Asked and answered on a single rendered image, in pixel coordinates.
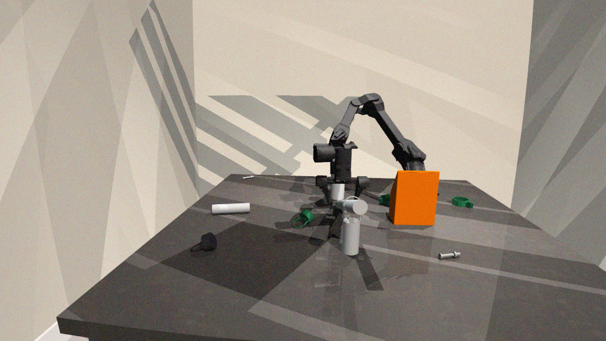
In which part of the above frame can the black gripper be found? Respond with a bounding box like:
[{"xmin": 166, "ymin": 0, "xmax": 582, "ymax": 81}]
[{"xmin": 316, "ymin": 162, "xmax": 370, "ymax": 205}]

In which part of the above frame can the green ring clamp with tab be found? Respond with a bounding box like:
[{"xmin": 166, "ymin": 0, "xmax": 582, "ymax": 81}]
[{"xmin": 452, "ymin": 197, "xmax": 474, "ymax": 208}]

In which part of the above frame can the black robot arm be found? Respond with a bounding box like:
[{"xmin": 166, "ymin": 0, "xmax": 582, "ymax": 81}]
[{"xmin": 313, "ymin": 93, "xmax": 427, "ymax": 171}]

